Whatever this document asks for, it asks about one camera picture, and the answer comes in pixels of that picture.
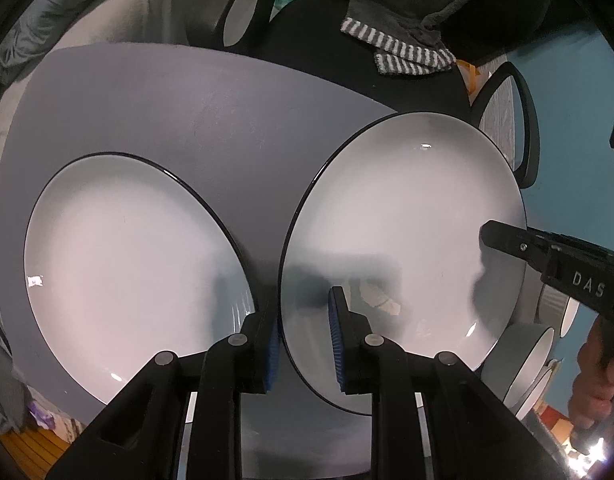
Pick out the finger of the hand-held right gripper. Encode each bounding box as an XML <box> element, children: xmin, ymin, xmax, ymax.
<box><xmin>479</xmin><ymin>220</ymin><xmax>550</xmax><ymax>276</ymax></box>

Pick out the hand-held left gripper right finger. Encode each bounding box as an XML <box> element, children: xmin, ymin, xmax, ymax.
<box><xmin>327</xmin><ymin>285</ymin><xmax>570</xmax><ymax>480</ymax></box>

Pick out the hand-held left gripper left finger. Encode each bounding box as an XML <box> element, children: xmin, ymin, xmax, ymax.
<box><xmin>46</xmin><ymin>305</ymin><xmax>282</xmax><ymax>480</ymax></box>

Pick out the white plate with black rim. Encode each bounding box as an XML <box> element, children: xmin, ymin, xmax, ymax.
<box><xmin>277</xmin><ymin>111</ymin><xmax>528</xmax><ymax>416</ymax></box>
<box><xmin>23</xmin><ymin>152</ymin><xmax>258</xmax><ymax>406</ymax></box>

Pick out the person's right hand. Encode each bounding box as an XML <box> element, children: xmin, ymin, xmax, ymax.
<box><xmin>568</xmin><ymin>317</ymin><xmax>614</xmax><ymax>433</ymax></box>

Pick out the orange plastic item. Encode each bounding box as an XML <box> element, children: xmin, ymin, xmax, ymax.
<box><xmin>456</xmin><ymin>59</ymin><xmax>484</xmax><ymax>93</ymax></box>

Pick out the grey garment with striped cuffs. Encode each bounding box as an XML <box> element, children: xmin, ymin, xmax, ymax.
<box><xmin>341</xmin><ymin>0</ymin><xmax>555</xmax><ymax>79</ymax></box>

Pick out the white pillow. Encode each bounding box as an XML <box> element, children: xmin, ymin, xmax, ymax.
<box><xmin>99</xmin><ymin>0</ymin><xmax>200</xmax><ymax>48</ymax></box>

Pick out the grey duvet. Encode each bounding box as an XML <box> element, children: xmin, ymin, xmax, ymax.
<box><xmin>0</xmin><ymin>0</ymin><xmax>155</xmax><ymax>88</ymax></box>

